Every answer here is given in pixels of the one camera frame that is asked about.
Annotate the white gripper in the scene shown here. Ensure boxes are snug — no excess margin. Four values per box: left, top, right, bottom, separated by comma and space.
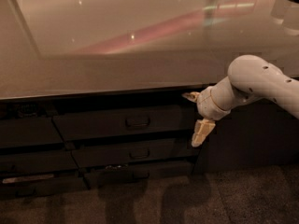
182, 86, 232, 147

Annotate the dark drawer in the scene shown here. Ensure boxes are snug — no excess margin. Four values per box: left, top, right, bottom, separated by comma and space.
0, 118, 62, 148
72, 138, 199, 168
0, 151, 77, 174
53, 105, 195, 141
84, 160, 193, 189
0, 172, 87, 200

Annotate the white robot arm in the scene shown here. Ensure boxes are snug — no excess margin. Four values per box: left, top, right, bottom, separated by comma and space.
182, 55, 299, 147

